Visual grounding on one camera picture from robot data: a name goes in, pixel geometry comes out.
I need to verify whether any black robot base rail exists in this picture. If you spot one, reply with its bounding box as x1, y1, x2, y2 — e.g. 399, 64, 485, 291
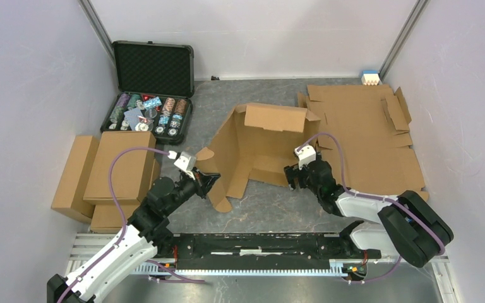
153, 232, 381, 271

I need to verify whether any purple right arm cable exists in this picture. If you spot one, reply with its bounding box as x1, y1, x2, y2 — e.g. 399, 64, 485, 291
299, 133, 446, 285

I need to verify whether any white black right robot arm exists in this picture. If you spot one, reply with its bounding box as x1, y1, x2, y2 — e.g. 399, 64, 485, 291
284, 158, 454, 268

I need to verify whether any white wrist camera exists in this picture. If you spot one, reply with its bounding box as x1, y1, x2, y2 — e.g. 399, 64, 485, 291
168, 150, 196, 172
294, 145, 317, 170

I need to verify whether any black poker chip case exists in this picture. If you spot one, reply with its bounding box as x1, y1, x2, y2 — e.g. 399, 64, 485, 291
100, 40, 195, 145

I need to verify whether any white blue toy block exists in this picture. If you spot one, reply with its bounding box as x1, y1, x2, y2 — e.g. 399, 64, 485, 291
361, 70, 381, 86

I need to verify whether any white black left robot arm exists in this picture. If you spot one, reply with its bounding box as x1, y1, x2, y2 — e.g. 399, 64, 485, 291
47, 168, 220, 302

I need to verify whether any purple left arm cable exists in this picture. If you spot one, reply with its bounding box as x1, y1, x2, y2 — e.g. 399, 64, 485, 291
56, 147, 207, 303

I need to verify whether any lower flat cardboard sheet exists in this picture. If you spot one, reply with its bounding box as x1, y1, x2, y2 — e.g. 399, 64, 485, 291
297, 85, 429, 200

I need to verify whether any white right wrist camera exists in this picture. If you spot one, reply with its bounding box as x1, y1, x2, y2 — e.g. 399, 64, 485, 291
294, 145, 317, 170

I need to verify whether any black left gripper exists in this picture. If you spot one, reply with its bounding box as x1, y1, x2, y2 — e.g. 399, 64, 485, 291
164, 166, 221, 215

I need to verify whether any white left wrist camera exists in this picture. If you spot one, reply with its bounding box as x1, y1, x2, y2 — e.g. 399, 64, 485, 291
168, 150, 196, 172

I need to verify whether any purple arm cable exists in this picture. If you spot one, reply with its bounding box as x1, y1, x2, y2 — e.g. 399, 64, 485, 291
56, 147, 207, 303
299, 133, 446, 285

